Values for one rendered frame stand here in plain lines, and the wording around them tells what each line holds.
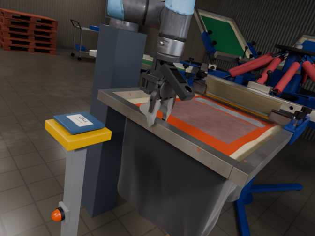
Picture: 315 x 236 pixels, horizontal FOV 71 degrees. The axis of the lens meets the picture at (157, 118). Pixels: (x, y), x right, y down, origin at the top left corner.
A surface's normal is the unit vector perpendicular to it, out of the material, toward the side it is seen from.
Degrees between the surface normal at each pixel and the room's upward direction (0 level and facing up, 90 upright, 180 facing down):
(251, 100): 90
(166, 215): 97
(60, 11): 90
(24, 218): 0
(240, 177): 90
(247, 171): 0
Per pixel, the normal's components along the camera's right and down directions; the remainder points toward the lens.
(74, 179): 0.73, 0.40
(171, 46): -0.01, 0.37
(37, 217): 0.22, -0.91
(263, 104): -0.66, 0.14
